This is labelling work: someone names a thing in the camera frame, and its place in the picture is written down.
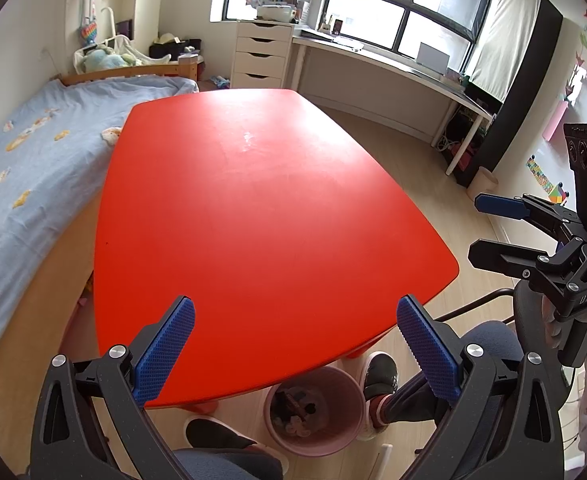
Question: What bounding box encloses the red-brown snack wrapper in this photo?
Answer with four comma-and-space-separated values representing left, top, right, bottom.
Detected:
275, 390, 307, 418

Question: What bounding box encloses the red plastic table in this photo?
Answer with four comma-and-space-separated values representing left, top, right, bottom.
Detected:
94, 89, 460, 409

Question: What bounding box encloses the bed with blue sheet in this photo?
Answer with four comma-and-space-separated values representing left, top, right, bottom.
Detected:
0, 57, 204, 423
0, 77, 199, 411

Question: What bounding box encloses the person's shoe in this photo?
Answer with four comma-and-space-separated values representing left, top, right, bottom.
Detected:
184, 417, 259, 454
357, 352, 399, 442

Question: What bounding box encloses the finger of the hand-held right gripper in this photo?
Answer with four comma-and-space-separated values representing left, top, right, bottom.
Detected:
468, 239, 587, 319
474, 193, 582, 244

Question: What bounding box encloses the white drawer unit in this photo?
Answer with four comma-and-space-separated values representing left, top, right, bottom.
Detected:
231, 20, 294, 90

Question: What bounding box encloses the colourful wall sticker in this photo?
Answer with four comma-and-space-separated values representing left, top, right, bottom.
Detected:
526, 156, 569, 206

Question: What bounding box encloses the pink plastic waste bin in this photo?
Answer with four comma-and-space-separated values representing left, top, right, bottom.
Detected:
264, 366, 365, 457

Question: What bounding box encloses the black cabinet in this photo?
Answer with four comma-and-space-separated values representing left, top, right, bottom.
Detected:
453, 0, 565, 189

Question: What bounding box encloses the white curved desk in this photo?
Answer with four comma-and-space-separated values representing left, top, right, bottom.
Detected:
291, 30, 497, 177

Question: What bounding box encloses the black bag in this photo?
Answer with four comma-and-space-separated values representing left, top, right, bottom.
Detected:
148, 39, 204, 61

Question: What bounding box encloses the white bowl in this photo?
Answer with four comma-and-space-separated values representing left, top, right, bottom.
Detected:
256, 5, 297, 22

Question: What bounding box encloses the white box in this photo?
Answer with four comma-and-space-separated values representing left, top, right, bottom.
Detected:
416, 41, 450, 74

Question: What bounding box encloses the blue plush toy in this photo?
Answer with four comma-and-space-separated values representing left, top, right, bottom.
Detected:
81, 45, 142, 74

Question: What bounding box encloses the rainbow pop toy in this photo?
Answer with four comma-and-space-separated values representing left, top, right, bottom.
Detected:
78, 19, 99, 46

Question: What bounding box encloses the person's right hand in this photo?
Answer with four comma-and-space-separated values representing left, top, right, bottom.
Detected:
542, 292, 567, 361

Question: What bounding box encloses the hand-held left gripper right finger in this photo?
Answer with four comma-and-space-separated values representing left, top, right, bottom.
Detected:
396, 294, 565, 480

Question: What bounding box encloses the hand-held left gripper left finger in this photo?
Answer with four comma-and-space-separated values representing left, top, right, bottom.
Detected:
28, 295, 196, 480

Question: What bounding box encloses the pink paper sheet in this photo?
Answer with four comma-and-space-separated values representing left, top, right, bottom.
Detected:
543, 100, 570, 142

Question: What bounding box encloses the person's left leg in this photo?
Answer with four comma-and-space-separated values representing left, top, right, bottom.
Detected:
174, 447, 284, 480

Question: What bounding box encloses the person's right shoe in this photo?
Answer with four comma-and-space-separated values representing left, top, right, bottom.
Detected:
357, 352, 399, 442

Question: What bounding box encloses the person's left shoe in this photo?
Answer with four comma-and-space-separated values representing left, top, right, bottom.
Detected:
184, 417, 259, 454

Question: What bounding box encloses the white cloth cover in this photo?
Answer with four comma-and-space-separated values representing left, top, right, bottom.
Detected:
468, 0, 542, 102

